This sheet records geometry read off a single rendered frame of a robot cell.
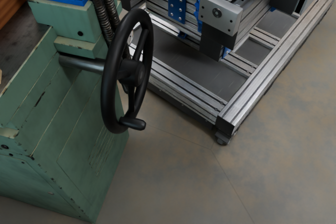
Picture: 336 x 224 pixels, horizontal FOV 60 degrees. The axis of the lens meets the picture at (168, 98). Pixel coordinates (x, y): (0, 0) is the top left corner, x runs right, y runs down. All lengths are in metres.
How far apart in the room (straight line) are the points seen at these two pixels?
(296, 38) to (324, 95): 0.36
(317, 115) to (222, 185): 0.67
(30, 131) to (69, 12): 0.27
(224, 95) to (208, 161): 0.33
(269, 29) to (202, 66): 0.48
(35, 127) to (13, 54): 0.17
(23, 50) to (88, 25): 0.14
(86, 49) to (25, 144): 0.25
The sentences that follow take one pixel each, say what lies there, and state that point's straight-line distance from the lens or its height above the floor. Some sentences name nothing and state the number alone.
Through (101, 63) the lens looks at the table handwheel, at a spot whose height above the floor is 0.83.
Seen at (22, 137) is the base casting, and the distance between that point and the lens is 0.69.
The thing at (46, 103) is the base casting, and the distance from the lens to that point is 0.73.
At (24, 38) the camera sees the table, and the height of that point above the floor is 0.90.
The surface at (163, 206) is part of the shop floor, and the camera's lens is 1.37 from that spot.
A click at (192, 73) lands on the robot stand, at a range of 1.46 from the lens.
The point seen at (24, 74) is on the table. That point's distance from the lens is 0.64.
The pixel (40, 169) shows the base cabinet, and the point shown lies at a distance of 0.82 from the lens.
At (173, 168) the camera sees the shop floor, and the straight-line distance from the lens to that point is 1.43.
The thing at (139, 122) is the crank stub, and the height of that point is 0.79.
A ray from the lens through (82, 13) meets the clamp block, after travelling 0.63.
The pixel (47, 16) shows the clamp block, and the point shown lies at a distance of 0.69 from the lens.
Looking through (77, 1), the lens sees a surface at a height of 0.97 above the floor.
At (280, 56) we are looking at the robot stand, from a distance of 1.61.
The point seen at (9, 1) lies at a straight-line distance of 0.75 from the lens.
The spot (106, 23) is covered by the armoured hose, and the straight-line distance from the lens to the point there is 0.67.
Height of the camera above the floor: 1.33
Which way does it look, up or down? 55 degrees down
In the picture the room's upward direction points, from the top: straight up
